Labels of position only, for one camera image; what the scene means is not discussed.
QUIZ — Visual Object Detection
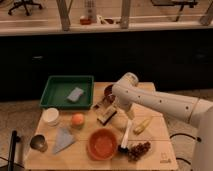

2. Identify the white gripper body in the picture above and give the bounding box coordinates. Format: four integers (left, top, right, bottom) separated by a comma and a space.
114, 97, 129, 112

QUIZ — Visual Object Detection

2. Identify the red orange bowl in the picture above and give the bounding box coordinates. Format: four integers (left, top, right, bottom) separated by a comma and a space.
86, 128, 118, 161

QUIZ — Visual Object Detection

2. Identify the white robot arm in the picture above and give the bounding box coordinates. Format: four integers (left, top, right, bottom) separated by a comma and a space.
112, 72, 213, 171

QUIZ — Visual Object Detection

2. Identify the grey blue sponge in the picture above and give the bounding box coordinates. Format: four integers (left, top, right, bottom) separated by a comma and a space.
67, 87, 84, 102

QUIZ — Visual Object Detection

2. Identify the orange peach fruit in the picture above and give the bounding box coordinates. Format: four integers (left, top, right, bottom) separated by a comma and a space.
71, 113, 85, 128

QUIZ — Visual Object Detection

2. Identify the green plastic tray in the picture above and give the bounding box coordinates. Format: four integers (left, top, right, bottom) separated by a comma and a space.
40, 75, 94, 110

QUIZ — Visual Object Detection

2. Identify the bunch of red grapes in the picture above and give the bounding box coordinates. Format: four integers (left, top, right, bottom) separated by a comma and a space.
127, 142, 151, 162

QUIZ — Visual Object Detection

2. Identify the grey blue folded cloth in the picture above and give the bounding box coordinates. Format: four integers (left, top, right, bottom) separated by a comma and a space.
52, 127, 76, 154

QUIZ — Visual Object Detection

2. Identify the white round container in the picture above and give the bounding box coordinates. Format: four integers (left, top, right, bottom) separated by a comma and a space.
42, 108, 60, 126

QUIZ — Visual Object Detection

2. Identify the red object on shelf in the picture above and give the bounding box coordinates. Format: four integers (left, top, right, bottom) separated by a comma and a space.
80, 16, 91, 25

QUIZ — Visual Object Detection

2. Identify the metal cup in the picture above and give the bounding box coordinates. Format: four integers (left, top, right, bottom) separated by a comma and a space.
30, 134, 48, 152

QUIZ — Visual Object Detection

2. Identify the black tripod stand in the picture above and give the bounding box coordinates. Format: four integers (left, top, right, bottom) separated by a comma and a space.
7, 130, 21, 171

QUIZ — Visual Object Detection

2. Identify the black office chair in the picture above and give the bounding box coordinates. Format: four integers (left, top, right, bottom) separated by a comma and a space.
8, 0, 43, 16

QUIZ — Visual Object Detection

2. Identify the black floor cable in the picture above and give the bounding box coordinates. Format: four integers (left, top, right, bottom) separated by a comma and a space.
169, 132, 201, 171

